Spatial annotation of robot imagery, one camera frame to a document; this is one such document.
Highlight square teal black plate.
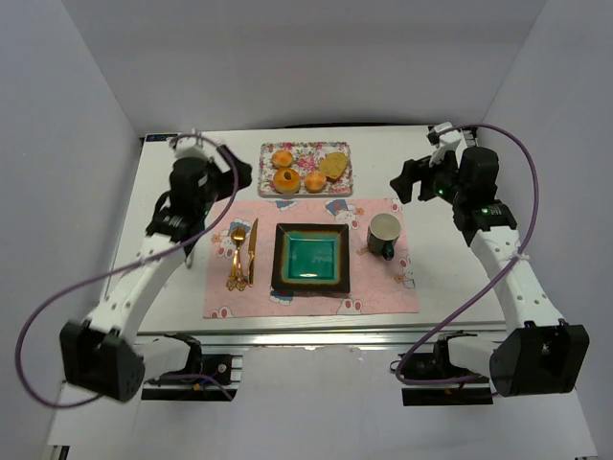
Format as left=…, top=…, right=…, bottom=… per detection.
left=271, top=223, right=351, bottom=294

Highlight gold fork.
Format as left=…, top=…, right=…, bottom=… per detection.
left=226, top=227, right=246, bottom=291

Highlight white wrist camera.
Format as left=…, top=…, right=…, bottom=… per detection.
left=170, top=128, right=209, bottom=161
left=427, top=122, right=464, bottom=168

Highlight dark green mug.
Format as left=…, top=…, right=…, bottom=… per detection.
left=367, top=213, right=401, bottom=261

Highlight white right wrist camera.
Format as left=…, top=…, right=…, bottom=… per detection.
left=427, top=122, right=464, bottom=168

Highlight pink bunny placemat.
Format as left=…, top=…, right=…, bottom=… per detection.
left=203, top=198, right=420, bottom=319

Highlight small round orange bun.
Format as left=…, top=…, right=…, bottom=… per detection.
left=304, top=171, right=327, bottom=194

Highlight bun with brown centre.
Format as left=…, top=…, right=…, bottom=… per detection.
left=273, top=168, right=301, bottom=195

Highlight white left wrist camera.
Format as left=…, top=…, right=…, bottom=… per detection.
left=170, top=128, right=209, bottom=161

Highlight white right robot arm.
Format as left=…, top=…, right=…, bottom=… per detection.
left=390, top=147, right=589, bottom=397

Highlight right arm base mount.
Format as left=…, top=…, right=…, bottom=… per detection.
left=389, top=331, right=496, bottom=407

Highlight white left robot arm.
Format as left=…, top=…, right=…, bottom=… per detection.
left=59, top=138, right=252, bottom=403

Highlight yellow bread slice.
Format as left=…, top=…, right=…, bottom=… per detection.
left=319, top=151, right=349, bottom=181

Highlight gold knife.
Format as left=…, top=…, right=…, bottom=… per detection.
left=247, top=218, right=259, bottom=287

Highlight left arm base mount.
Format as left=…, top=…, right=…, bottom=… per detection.
left=135, top=333, right=243, bottom=402

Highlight floral rectangular tray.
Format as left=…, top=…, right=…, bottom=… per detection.
left=258, top=141, right=353, bottom=197

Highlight round bun top left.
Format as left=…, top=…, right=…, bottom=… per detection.
left=271, top=149, right=294, bottom=169

